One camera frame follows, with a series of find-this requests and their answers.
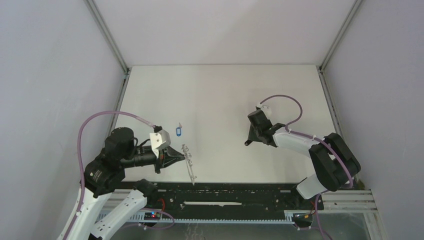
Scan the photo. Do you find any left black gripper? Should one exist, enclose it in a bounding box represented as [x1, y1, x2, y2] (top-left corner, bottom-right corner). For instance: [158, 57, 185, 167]
[122, 144, 186, 173]

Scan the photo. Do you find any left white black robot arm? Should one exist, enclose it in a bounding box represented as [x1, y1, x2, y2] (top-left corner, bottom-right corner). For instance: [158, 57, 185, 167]
[58, 127, 186, 240]

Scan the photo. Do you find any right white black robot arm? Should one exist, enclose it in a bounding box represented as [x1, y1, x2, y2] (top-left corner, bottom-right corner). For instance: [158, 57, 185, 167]
[244, 108, 362, 209]

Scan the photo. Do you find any key with blue tag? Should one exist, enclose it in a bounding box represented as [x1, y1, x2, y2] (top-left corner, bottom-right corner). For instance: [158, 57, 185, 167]
[175, 123, 183, 137]

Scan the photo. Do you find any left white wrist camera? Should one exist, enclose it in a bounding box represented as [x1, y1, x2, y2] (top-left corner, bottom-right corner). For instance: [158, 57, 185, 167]
[149, 129, 171, 158]

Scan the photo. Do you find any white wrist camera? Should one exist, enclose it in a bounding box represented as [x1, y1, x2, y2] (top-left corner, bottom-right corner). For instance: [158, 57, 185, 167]
[256, 103, 272, 119]
[149, 129, 171, 158]

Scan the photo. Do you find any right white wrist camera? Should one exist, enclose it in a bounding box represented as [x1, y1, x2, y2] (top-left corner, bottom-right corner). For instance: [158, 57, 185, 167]
[256, 103, 272, 119]

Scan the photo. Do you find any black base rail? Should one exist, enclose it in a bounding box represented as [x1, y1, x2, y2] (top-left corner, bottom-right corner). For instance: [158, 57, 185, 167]
[147, 182, 324, 220]

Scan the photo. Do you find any grey cable duct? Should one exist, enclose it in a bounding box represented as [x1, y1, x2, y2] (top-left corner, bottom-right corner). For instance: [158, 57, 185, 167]
[86, 211, 296, 225]

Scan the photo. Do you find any left aluminium frame post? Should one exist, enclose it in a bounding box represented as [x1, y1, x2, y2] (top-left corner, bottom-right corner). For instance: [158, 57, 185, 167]
[84, 0, 130, 74]

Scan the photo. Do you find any aluminium frame post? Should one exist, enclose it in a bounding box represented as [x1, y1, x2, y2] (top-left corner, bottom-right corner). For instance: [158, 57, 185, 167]
[319, 0, 364, 72]
[84, 0, 130, 74]

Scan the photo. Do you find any right aluminium frame post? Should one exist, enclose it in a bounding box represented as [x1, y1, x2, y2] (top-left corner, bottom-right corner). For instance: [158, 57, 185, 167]
[319, 0, 364, 72]

